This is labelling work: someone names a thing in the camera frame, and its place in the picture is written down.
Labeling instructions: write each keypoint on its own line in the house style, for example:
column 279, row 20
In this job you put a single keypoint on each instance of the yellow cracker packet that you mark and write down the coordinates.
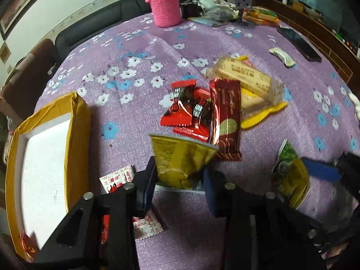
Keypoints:
column 261, row 112

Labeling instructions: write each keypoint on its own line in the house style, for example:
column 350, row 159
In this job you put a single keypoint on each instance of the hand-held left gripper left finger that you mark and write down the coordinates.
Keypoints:
column 147, row 188

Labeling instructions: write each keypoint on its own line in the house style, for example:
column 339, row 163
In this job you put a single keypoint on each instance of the wooden cabinet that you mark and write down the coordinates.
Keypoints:
column 323, row 33

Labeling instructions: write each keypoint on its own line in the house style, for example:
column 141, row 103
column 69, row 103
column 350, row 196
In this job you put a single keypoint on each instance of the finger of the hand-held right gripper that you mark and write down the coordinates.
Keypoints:
column 332, row 233
column 320, row 170

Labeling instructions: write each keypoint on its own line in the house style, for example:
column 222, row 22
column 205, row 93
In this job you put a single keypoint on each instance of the clear plastic bag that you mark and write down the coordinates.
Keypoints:
column 216, row 11

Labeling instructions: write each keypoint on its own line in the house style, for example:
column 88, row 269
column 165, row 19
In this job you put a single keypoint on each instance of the pink bottle with knitted sleeve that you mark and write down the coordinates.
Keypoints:
column 166, row 8

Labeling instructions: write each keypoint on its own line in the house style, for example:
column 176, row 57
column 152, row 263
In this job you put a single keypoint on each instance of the red twist-wrapped candy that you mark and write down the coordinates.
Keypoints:
column 180, row 102
column 201, row 111

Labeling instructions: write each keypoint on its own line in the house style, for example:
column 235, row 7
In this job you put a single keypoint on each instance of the blue flat packet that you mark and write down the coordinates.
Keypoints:
column 202, row 20

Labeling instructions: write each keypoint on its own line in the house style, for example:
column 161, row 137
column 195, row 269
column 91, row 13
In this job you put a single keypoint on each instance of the framed wall picture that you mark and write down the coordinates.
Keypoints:
column 19, row 2

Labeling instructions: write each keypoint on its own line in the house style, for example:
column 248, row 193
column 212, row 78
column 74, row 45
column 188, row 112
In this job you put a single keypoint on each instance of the orange biscuit packet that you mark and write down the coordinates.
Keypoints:
column 253, row 20

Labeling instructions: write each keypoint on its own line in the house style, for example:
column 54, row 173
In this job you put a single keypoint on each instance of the black smartphone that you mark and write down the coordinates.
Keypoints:
column 298, row 43

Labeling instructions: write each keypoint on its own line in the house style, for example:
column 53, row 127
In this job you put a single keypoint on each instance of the clear beige cracker packet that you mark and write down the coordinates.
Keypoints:
column 247, row 76

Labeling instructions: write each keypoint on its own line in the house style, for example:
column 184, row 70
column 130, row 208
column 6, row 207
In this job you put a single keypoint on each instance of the black leather sofa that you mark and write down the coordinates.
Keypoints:
column 92, row 22

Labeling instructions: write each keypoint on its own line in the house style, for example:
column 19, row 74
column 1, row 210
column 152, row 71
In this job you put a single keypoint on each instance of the dark red wafer bar packet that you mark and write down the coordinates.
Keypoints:
column 225, row 112

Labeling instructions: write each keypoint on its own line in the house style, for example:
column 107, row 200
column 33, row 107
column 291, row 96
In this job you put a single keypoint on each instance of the shiny red snack packet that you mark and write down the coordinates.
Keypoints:
column 104, row 227
column 26, row 244

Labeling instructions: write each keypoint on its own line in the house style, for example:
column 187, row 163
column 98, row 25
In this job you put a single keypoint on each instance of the brown armchair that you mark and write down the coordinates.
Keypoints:
column 25, row 76

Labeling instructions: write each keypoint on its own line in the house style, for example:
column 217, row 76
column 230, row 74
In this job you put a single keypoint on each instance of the small white green packet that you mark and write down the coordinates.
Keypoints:
column 282, row 57

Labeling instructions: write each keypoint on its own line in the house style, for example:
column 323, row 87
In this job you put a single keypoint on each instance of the yellow cardboard box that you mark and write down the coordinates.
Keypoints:
column 45, row 174

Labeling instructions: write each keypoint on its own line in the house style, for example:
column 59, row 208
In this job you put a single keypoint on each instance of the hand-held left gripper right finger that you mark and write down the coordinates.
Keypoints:
column 215, row 197

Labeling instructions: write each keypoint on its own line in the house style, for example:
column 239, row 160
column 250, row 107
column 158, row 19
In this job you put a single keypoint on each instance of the white object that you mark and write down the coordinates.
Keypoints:
column 355, row 104

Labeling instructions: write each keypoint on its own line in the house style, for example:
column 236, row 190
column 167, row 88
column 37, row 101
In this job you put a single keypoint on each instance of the small wall plaque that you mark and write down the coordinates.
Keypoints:
column 4, row 51

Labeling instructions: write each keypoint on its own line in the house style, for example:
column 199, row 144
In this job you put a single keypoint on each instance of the gold yellow snack packet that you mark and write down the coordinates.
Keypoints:
column 180, row 157

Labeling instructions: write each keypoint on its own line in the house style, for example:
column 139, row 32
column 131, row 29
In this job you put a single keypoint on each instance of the green and gold snack packet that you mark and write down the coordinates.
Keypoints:
column 289, row 174

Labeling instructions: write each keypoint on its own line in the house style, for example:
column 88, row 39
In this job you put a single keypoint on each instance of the small black item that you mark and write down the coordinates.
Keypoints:
column 188, row 9

